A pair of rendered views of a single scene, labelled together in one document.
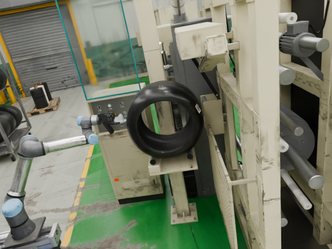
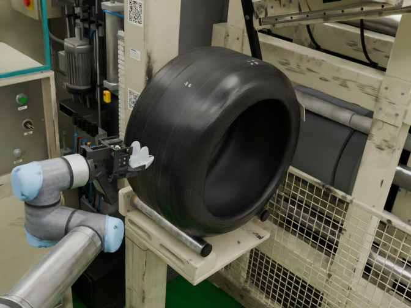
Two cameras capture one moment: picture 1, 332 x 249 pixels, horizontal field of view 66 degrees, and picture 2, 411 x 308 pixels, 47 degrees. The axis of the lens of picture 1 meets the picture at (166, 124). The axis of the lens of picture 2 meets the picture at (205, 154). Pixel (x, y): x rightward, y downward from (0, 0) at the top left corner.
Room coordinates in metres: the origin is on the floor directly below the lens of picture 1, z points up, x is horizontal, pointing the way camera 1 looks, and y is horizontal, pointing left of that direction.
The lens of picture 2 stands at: (1.03, 1.03, 1.84)
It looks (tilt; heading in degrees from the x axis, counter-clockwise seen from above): 29 degrees down; 308
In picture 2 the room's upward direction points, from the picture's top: 5 degrees clockwise
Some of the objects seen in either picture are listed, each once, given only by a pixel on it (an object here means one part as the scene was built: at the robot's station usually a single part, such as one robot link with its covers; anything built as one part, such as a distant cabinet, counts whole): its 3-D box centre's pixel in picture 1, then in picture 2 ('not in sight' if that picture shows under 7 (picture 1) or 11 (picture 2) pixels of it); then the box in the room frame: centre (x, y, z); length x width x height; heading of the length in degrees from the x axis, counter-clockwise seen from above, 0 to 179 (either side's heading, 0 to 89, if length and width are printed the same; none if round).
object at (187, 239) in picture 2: (153, 151); (169, 223); (1.85, 0.14, 0.90); 0.35 x 0.05 x 0.05; 175
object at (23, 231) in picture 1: (21, 225); not in sight; (1.41, 1.08, 0.77); 0.15 x 0.15 x 0.10
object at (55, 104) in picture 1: (41, 96); not in sight; (7.79, 3.54, 0.38); 1.20 x 0.80 x 0.76; 13
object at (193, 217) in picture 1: (183, 212); not in sight; (2.10, -0.01, 0.02); 0.27 x 0.27 x 0.04; 85
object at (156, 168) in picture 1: (155, 157); (167, 238); (1.85, 0.13, 0.84); 0.36 x 0.09 x 0.06; 175
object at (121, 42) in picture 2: not in sight; (128, 99); (2.18, 0.02, 1.19); 0.05 x 0.04 x 0.48; 85
